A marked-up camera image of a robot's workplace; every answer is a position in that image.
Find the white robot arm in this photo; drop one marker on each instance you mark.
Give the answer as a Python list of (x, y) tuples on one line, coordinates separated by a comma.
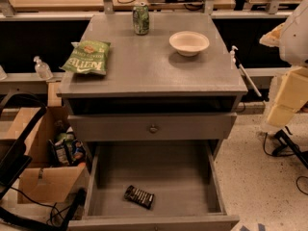
[(293, 49)]

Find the cardboard box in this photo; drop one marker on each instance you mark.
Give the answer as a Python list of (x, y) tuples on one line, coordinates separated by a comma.
[(40, 180)]

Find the snack packages in box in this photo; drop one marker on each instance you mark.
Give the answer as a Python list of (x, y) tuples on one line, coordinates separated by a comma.
[(66, 150)]

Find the small white pump bottle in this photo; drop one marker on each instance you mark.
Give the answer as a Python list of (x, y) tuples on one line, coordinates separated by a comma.
[(233, 55)]

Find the green kettle chips bag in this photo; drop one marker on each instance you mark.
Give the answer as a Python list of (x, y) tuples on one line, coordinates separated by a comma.
[(88, 57)]

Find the grey upper drawer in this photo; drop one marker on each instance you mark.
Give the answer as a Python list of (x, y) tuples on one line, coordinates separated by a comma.
[(213, 126)]

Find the black chair frame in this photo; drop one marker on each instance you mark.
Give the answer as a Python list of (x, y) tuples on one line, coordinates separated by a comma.
[(13, 162)]

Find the clear sanitizer pump bottle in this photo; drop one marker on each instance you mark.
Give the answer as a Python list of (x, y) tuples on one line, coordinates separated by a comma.
[(42, 69)]

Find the green soda can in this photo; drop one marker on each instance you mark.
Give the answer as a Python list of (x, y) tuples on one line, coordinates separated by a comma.
[(141, 19)]

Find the grey drawer cabinet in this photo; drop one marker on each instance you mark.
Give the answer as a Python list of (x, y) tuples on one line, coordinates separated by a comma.
[(147, 76)]

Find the white paper bowl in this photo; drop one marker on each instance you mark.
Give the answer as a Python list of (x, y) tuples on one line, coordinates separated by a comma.
[(188, 43)]

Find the white reacher stick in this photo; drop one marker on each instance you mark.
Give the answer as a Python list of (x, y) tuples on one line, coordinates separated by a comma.
[(248, 78)]

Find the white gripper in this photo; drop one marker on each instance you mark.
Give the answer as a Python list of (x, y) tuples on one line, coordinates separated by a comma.
[(295, 38)]

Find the open grey lower drawer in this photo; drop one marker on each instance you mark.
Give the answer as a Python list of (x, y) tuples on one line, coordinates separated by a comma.
[(180, 174)]

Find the dark rxbar chocolate bar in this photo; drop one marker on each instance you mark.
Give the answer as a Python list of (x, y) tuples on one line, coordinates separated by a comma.
[(140, 197)]

